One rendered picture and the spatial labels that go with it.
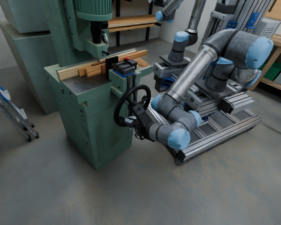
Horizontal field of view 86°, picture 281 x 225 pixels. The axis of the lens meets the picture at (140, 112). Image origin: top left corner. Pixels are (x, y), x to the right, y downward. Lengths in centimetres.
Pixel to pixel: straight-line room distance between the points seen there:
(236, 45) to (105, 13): 61
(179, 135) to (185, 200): 108
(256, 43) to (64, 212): 155
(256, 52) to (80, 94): 79
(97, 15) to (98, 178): 125
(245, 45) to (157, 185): 124
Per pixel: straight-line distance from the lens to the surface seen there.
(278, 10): 386
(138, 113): 65
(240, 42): 76
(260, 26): 156
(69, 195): 153
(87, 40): 103
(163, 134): 57
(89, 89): 88
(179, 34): 150
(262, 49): 75
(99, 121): 106
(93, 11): 88
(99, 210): 145
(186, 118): 62
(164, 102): 66
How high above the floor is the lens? 140
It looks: 43 degrees down
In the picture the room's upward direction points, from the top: 8 degrees clockwise
